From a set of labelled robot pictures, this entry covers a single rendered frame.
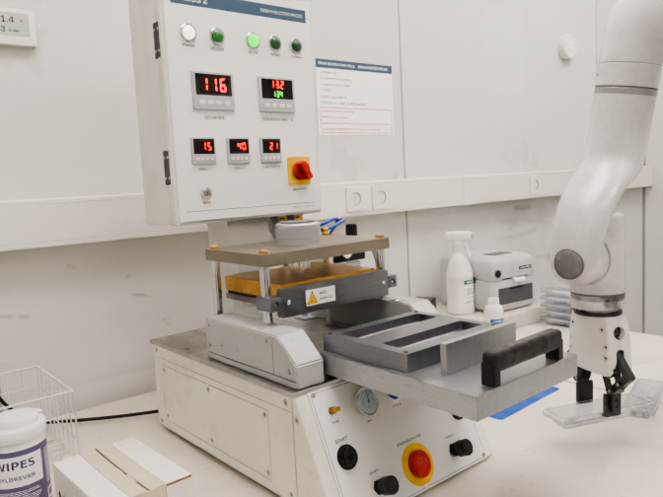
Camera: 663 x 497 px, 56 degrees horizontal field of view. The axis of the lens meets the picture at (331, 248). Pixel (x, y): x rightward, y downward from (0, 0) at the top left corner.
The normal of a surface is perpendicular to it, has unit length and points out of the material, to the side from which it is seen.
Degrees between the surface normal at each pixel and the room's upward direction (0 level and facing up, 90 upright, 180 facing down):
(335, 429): 65
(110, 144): 90
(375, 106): 90
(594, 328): 89
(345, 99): 90
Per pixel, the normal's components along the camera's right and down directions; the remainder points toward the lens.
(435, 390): -0.76, 0.11
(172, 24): 0.65, 0.05
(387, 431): 0.56, -0.37
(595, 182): -0.43, -0.61
